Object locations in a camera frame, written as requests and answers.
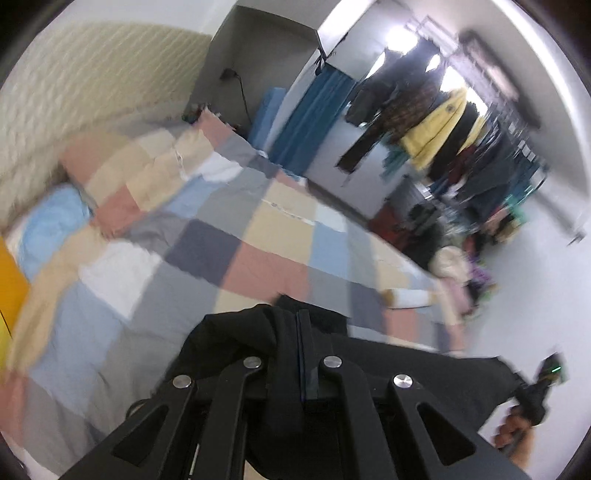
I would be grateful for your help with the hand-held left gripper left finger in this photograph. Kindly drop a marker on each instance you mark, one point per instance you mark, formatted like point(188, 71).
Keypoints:
point(231, 401)

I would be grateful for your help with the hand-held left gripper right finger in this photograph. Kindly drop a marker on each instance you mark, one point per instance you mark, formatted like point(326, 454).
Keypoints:
point(351, 406)

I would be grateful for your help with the black puffer jacket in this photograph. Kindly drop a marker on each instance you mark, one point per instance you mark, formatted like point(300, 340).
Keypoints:
point(240, 332)

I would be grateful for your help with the pile of clothes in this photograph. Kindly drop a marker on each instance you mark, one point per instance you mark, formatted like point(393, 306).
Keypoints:
point(452, 240)

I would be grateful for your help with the metal clothes rack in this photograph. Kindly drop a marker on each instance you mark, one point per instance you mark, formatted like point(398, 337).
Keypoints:
point(503, 78)

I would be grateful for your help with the person's right hand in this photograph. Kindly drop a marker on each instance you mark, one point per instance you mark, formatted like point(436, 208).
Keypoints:
point(512, 431)

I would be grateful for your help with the beige rolled cloth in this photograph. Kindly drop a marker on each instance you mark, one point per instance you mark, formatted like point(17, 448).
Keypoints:
point(408, 297)

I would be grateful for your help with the patchwork pastel duvet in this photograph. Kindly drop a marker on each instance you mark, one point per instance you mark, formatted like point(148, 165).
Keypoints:
point(194, 258)

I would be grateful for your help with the cream fleece garment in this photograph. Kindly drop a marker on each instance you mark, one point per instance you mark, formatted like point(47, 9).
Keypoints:
point(450, 263)

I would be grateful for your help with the red suitcase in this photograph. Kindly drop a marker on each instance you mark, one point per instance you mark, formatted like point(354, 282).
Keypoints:
point(392, 228)

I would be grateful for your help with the grey suitcase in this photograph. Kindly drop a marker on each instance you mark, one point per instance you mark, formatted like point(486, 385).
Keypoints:
point(406, 203)

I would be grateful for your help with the grey knit sweater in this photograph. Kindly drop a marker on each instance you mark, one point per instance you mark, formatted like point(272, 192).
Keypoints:
point(491, 177)

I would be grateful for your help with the teal hanging cloth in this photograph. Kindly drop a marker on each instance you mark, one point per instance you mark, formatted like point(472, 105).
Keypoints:
point(392, 161)

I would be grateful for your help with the light blue pillow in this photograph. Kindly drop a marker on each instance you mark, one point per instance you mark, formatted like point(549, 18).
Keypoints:
point(51, 226)

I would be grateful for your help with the black hanging garment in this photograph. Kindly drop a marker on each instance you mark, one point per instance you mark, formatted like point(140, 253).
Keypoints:
point(455, 147)

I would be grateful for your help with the blue upright cushion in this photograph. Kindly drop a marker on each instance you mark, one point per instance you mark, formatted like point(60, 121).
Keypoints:
point(265, 122)

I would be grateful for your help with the yellow hanging jacket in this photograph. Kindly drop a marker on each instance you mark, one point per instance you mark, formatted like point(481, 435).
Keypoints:
point(436, 129)

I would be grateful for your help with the blue curtain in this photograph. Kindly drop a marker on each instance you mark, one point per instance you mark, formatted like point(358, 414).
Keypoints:
point(314, 120)

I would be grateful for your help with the plaid scarf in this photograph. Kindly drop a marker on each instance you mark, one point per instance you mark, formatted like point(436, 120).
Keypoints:
point(392, 120)

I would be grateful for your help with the black hanging coat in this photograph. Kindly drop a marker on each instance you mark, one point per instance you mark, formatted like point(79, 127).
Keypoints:
point(401, 78)

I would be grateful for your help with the cream quilted headboard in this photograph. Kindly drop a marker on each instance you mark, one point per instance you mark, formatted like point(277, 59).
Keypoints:
point(83, 83)

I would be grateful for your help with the black wall charger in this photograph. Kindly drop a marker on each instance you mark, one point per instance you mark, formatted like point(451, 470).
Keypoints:
point(228, 74)

